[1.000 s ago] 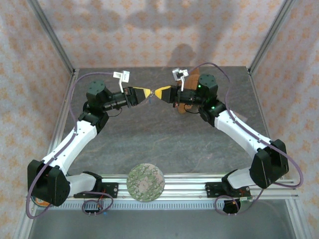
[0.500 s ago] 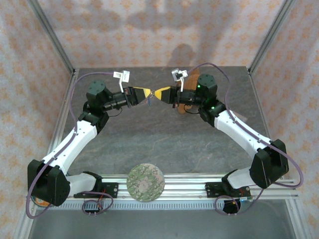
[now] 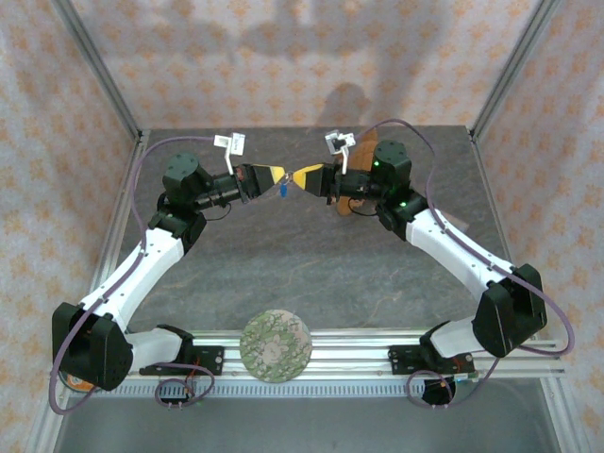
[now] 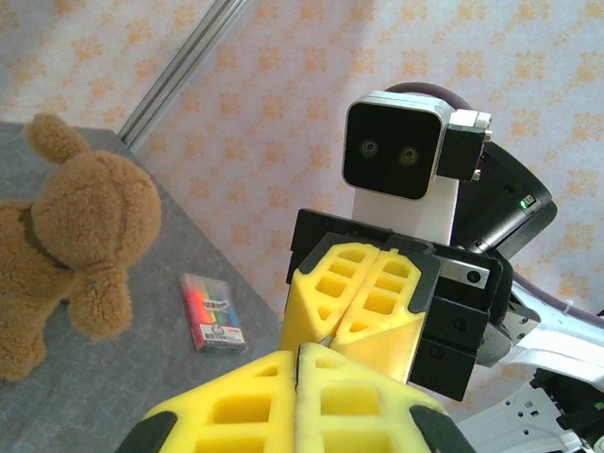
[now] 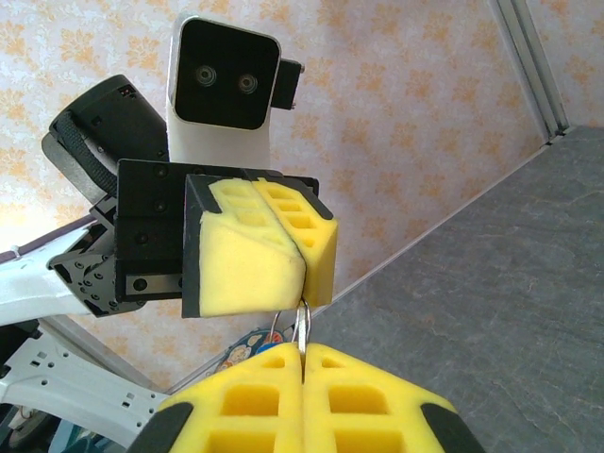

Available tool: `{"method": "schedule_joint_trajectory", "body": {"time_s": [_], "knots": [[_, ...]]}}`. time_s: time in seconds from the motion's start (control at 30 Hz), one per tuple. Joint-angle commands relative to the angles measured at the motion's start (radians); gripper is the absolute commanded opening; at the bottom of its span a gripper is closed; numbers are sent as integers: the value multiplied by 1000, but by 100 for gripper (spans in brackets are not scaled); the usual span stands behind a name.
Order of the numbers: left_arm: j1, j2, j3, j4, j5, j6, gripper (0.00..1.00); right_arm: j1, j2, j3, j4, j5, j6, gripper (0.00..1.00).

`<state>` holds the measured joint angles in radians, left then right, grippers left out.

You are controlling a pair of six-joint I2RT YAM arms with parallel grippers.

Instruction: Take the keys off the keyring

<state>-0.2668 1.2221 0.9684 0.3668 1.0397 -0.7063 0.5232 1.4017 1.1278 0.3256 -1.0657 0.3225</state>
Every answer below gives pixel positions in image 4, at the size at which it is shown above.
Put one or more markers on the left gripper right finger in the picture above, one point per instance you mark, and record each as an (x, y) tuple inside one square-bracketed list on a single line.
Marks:
[(358, 415)]

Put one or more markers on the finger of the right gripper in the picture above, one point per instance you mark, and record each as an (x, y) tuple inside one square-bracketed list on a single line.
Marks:
[(387, 307), (321, 302)]

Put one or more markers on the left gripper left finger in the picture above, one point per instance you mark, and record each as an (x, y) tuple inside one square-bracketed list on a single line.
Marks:
[(236, 415)]

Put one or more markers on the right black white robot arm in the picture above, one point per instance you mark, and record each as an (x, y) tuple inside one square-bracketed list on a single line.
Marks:
[(566, 340)]

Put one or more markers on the colourful crayon box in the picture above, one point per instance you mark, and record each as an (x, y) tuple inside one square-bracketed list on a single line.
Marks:
[(212, 311)]

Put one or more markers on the brown plush dog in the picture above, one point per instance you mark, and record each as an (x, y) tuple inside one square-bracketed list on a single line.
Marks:
[(85, 212)]

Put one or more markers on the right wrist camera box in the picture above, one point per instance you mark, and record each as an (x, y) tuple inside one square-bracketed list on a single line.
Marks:
[(391, 141)]

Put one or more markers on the aluminium frame post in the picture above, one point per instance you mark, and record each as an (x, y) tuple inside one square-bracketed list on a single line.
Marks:
[(184, 61)]

